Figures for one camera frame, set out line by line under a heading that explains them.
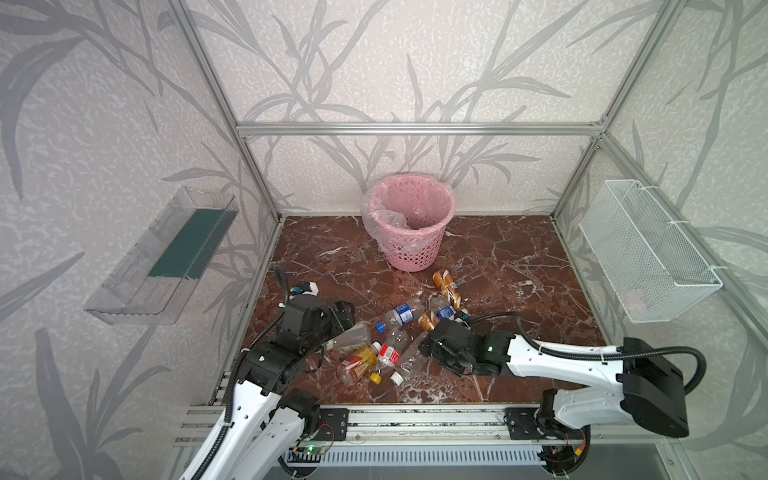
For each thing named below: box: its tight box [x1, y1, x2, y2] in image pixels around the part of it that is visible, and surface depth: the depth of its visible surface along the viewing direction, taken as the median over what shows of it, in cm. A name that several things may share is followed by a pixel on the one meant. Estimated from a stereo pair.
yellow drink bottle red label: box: [337, 341, 382, 387], surface depth 80 cm
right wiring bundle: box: [537, 424, 591, 476], surface depth 72 cm
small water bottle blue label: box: [428, 295, 457, 321], surface depth 93 cm
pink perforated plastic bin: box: [369, 174, 456, 273], surface depth 97 cm
